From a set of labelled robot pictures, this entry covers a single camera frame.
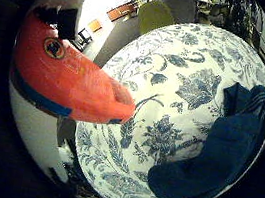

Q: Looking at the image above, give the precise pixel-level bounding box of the teal cloth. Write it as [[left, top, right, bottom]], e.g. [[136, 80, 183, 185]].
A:
[[143, 70, 265, 198]]

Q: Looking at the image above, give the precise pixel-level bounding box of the dark wooden chair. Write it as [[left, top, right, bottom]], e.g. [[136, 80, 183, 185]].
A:
[[74, 27, 96, 48]]

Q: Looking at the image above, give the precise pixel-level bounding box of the yellow-green chair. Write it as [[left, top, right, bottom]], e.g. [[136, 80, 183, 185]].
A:
[[135, 0, 178, 40]]

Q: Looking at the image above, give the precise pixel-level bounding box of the blue floral white tablecloth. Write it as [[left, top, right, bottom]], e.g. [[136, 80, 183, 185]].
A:
[[64, 6, 265, 198]]

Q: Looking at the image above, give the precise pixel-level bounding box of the green leafy plant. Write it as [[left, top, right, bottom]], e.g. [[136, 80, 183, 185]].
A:
[[211, 0, 265, 44]]

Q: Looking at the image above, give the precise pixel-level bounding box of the small orange wall picture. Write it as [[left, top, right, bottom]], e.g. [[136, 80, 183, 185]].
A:
[[87, 17, 104, 34]]

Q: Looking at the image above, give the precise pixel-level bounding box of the long orange wall board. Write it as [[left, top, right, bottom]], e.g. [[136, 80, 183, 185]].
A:
[[104, 0, 142, 27]]

